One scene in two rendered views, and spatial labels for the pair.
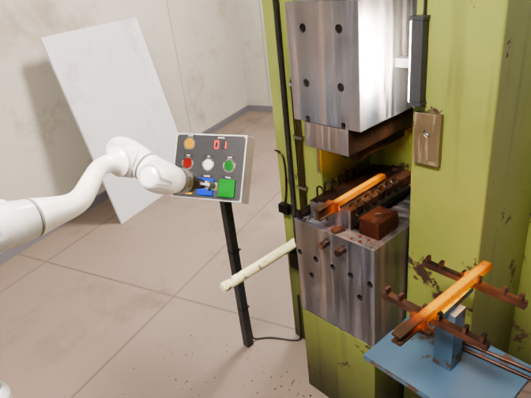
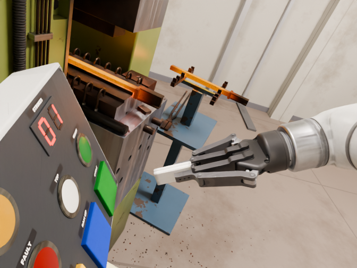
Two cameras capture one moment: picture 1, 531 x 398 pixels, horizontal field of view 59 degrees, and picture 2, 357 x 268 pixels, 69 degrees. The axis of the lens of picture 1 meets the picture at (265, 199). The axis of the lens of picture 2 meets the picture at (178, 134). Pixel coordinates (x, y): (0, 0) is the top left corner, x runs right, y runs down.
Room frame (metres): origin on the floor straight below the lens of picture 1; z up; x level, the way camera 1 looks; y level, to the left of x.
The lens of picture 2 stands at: (1.94, 0.47, 1.38)
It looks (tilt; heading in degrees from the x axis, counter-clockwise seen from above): 31 degrees down; 228
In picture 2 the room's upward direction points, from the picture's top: 21 degrees clockwise
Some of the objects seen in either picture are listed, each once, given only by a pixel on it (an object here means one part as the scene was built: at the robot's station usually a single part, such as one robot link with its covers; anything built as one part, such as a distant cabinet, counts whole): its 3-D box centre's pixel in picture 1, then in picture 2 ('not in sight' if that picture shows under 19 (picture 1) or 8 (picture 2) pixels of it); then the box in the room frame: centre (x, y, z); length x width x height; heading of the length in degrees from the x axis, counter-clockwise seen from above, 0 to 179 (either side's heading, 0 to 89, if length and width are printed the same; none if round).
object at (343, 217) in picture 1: (363, 192); (77, 78); (1.70, -0.40, 0.96); 0.42 x 0.20 x 0.09; 130
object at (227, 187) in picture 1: (227, 188); (104, 188); (1.79, 0.15, 1.01); 0.07 x 0.05 x 0.07; 65
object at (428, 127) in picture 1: (427, 138); not in sight; (1.41, -0.54, 1.27); 0.09 x 0.02 x 0.17; 40
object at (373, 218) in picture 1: (378, 222); (137, 84); (1.47, -0.39, 0.95); 0.12 x 0.09 x 0.07; 130
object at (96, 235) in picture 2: (205, 186); (95, 236); (1.83, 0.24, 1.01); 0.07 x 0.05 x 0.07; 65
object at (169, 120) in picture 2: (501, 362); (178, 107); (1.02, -0.65, 0.68); 0.60 x 0.04 x 0.01; 44
